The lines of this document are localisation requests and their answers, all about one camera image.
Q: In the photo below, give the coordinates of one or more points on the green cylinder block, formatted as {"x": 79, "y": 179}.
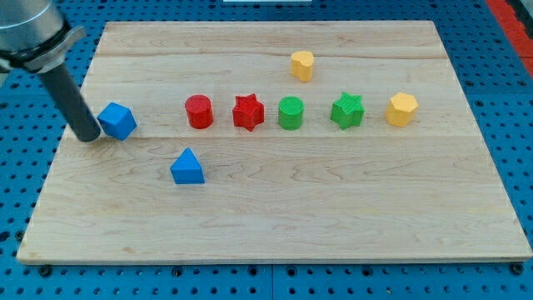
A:
{"x": 290, "y": 113}

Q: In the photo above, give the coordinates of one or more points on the red cylinder block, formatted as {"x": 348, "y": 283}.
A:
{"x": 199, "y": 111}

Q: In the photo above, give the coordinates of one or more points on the yellow hexagon block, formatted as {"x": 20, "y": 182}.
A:
{"x": 401, "y": 109}

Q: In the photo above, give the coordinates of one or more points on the yellow heart block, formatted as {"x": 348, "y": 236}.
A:
{"x": 302, "y": 63}

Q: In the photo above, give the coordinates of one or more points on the wooden board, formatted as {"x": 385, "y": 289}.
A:
{"x": 424, "y": 193}

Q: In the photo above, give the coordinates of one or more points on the red star block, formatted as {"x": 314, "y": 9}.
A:
{"x": 248, "y": 112}

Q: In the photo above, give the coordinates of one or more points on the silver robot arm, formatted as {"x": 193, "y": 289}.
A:
{"x": 35, "y": 37}

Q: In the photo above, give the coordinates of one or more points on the green star block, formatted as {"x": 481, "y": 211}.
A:
{"x": 347, "y": 111}

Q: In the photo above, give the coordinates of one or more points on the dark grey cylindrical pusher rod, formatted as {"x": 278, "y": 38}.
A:
{"x": 69, "y": 101}

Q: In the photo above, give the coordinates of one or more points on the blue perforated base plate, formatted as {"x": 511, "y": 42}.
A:
{"x": 490, "y": 45}

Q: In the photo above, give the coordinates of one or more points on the blue cube block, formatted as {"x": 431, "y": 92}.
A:
{"x": 117, "y": 121}

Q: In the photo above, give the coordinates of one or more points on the blue triangle block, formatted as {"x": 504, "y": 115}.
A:
{"x": 187, "y": 169}

